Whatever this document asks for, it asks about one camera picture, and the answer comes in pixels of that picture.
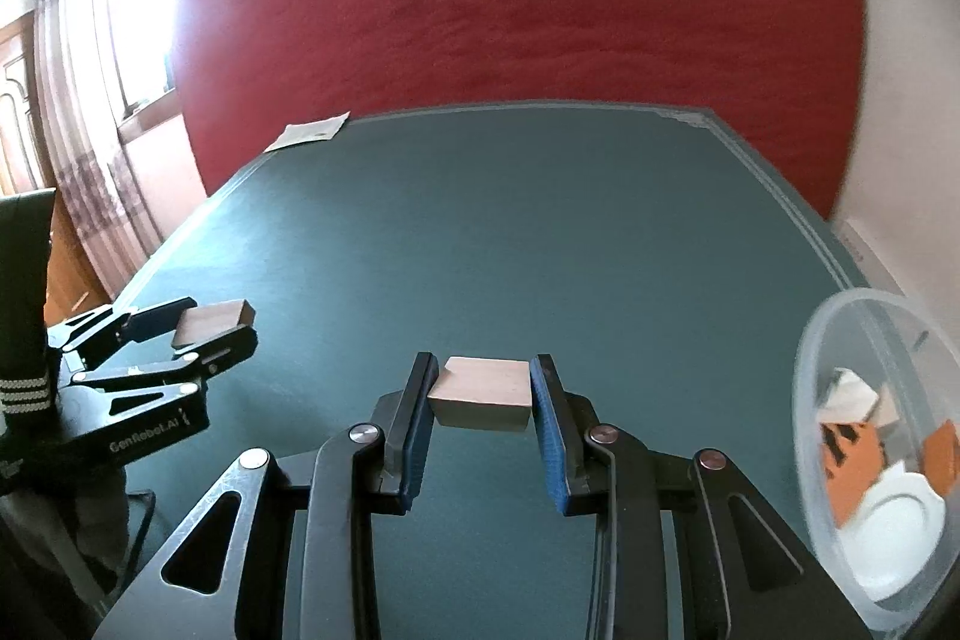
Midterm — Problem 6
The white paper sheet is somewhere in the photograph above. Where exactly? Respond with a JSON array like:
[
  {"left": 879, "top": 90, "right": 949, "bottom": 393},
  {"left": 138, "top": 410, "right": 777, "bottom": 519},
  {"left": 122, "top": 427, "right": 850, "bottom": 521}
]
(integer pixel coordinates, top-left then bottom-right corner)
[{"left": 264, "top": 113, "right": 351, "bottom": 154}]

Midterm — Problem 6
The thick brown wooden block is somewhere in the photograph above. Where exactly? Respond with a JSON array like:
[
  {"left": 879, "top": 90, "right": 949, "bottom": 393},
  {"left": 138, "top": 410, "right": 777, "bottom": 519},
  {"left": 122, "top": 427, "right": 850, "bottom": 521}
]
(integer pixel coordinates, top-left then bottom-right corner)
[{"left": 427, "top": 355, "right": 535, "bottom": 435}]

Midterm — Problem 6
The person's left forearm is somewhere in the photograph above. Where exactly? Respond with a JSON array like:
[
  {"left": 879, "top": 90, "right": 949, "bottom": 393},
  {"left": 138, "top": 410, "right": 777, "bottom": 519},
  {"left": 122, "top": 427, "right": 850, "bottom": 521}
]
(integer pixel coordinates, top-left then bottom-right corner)
[{"left": 0, "top": 188, "right": 59, "bottom": 442}]

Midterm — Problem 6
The white round plastic dish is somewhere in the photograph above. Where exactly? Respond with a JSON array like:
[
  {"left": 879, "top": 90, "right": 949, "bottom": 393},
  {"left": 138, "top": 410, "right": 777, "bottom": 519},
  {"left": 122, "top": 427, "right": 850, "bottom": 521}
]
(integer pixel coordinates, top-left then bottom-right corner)
[{"left": 840, "top": 460, "right": 947, "bottom": 603}]

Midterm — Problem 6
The green table mat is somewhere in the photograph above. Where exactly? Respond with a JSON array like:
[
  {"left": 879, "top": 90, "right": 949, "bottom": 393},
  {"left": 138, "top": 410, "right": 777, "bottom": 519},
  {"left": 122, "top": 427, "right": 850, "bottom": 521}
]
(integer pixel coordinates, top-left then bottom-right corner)
[{"left": 90, "top": 98, "right": 863, "bottom": 640}]

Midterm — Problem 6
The clear plastic bowl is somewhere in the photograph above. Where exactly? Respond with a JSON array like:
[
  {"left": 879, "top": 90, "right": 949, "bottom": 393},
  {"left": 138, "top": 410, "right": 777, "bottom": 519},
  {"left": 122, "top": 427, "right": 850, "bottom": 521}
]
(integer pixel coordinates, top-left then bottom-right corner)
[{"left": 793, "top": 287, "right": 960, "bottom": 633}]

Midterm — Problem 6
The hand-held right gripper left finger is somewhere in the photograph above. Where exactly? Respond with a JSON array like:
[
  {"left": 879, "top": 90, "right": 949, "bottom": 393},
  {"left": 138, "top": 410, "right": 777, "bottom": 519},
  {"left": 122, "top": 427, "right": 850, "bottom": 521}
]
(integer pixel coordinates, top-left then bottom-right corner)
[{"left": 90, "top": 353, "right": 440, "bottom": 640}]

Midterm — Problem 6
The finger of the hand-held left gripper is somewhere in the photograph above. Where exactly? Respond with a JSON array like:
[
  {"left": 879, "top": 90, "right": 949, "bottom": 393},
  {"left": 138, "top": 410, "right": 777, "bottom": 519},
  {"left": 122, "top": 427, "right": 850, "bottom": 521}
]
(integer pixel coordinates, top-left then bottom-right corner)
[
  {"left": 46, "top": 297, "right": 198, "bottom": 369},
  {"left": 69, "top": 325, "right": 259, "bottom": 412}
]

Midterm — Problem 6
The thin brown wooden block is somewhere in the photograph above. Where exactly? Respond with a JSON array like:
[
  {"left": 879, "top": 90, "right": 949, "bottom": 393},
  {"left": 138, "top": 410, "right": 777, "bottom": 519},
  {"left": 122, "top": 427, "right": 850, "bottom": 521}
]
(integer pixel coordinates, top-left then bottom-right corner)
[
  {"left": 171, "top": 299, "right": 257, "bottom": 352},
  {"left": 876, "top": 383, "right": 905, "bottom": 431}
]

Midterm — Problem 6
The orange striped wedge block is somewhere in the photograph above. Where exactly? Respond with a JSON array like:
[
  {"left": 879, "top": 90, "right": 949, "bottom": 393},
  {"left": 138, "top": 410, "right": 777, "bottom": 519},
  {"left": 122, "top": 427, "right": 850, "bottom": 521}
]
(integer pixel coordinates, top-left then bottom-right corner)
[
  {"left": 821, "top": 421, "right": 886, "bottom": 528},
  {"left": 921, "top": 419, "right": 960, "bottom": 498}
]

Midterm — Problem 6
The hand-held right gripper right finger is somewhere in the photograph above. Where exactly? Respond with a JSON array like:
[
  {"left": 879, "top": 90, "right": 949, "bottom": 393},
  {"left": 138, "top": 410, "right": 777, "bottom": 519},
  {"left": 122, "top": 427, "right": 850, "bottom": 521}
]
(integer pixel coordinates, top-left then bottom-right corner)
[{"left": 529, "top": 353, "right": 875, "bottom": 640}]

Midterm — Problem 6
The patterned curtain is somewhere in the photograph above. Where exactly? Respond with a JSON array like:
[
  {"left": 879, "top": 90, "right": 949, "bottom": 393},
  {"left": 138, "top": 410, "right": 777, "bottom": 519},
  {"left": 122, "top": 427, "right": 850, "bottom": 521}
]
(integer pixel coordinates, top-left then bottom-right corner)
[{"left": 30, "top": 0, "right": 207, "bottom": 304}]

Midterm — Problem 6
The wooden cabinet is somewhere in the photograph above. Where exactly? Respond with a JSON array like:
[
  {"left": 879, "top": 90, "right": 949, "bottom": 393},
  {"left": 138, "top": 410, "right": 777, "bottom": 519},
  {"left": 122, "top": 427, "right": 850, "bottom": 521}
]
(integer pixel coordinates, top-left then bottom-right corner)
[{"left": 0, "top": 6, "right": 46, "bottom": 199}]

